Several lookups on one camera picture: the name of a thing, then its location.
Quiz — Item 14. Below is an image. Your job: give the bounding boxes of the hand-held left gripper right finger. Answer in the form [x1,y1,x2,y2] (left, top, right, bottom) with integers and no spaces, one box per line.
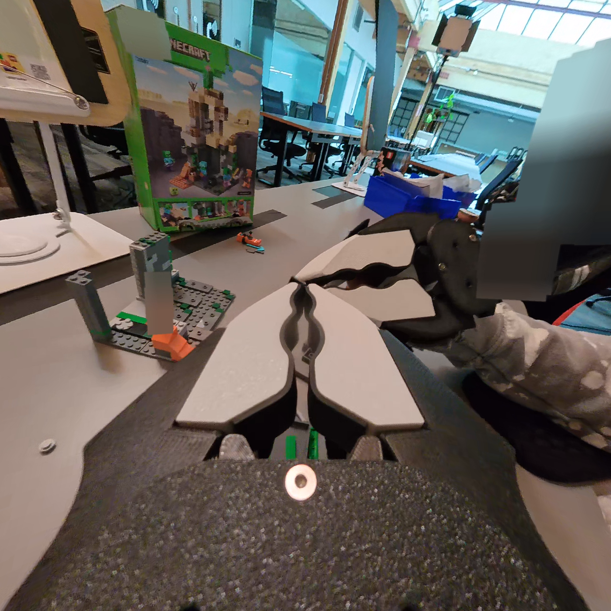
[308,284,428,436]

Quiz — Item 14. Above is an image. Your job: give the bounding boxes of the black office chair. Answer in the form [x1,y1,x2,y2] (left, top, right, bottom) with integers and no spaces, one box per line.
[258,88,308,184]

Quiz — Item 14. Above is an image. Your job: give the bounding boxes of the black pole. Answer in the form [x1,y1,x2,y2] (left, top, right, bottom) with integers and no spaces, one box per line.
[373,0,398,153]

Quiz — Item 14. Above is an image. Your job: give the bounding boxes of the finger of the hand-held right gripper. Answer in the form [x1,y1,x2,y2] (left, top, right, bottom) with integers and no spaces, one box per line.
[296,229,419,285]
[333,279,439,331]

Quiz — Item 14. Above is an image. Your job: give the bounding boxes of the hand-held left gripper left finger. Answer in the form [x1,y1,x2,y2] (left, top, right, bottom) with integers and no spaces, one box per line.
[175,282,304,435]

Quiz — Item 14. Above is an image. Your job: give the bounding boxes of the lego set box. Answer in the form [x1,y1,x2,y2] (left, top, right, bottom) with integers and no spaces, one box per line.
[107,8,264,234]

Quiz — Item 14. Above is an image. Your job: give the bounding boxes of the studio light on stand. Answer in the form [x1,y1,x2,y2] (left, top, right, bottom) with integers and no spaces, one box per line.
[420,3,480,153]

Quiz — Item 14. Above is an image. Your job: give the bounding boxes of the grey lego baseplate build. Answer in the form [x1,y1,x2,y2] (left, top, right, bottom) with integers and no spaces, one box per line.
[67,232,235,362]

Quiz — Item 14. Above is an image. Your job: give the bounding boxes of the blue storage bin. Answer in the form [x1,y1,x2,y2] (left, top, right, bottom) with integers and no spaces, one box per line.
[365,172,478,222]

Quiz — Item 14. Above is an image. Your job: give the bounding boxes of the person's right forearm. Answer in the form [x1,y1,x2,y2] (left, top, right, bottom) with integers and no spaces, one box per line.
[444,306,611,449]

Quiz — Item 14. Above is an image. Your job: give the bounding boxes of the orange lego slope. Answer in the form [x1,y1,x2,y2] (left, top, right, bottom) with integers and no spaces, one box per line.
[153,330,196,362]

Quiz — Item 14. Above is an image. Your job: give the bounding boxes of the instruction booklet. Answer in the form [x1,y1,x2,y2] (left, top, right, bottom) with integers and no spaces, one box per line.
[0,0,92,117]

